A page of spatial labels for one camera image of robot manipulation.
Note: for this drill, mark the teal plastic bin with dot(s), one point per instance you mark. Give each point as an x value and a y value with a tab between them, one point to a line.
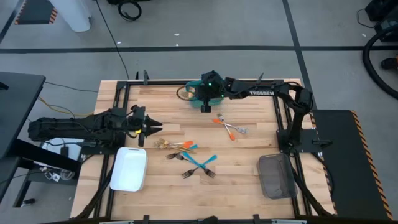
196	104

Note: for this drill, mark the black desk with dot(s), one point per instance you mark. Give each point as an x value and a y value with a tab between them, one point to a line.
18	102

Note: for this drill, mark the black clamp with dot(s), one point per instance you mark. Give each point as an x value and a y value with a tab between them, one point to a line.
145	219
256	219
260	77
145	77

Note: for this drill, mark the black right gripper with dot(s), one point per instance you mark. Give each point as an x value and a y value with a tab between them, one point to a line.
208	90

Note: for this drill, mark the small black floor foot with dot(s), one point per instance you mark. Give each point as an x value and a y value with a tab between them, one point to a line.
29	201

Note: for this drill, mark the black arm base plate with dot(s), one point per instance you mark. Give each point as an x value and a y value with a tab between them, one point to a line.
320	143
99	151

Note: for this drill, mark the black equipment case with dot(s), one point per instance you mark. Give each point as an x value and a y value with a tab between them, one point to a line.
385	12

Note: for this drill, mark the black power adapter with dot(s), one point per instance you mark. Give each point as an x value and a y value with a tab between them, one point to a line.
64	152

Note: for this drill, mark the black aluminium table frame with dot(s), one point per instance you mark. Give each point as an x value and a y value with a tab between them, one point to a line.
174	82

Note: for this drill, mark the black rounded floor object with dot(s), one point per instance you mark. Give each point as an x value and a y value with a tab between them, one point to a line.
388	63

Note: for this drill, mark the white sheet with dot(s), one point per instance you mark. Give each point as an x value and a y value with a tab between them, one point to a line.
74	152

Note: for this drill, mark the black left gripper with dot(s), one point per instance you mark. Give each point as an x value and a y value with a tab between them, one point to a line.
136	121

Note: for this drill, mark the black support beam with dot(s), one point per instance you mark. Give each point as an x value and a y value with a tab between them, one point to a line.
46	157

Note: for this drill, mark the clear safety glasses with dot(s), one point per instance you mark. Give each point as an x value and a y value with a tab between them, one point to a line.
56	177

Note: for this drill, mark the white cylindrical post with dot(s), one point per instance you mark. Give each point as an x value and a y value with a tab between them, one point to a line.
73	15

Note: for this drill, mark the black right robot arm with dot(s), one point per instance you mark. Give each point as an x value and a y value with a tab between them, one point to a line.
258	90

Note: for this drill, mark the large black hazard-striped mat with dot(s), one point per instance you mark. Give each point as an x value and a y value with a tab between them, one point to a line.
348	168

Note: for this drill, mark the small black hazard-striped mat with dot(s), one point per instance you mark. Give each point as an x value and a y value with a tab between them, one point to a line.
34	12

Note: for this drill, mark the white plastic bin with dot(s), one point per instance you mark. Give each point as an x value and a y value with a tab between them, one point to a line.
129	169

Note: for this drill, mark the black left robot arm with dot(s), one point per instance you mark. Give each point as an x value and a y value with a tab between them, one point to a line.
62	129

